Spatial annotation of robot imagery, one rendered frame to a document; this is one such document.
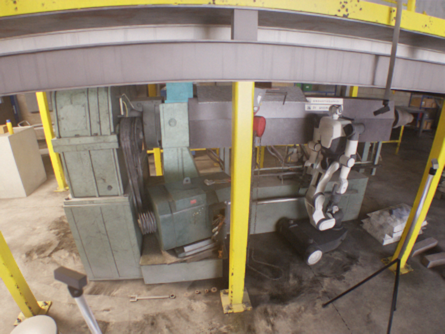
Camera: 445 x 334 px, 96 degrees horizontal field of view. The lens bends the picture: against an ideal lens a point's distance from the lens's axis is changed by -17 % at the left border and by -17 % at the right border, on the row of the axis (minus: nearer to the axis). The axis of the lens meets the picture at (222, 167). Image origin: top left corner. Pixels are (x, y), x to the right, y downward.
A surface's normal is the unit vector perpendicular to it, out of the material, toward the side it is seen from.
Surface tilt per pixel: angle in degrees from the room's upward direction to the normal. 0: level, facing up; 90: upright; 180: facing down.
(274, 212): 90
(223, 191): 45
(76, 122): 80
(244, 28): 90
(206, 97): 30
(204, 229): 90
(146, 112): 58
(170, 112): 90
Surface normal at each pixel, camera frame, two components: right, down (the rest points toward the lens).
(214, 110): 0.16, 0.18
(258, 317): 0.00, -0.92
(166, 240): 0.48, 0.33
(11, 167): 0.16, 0.38
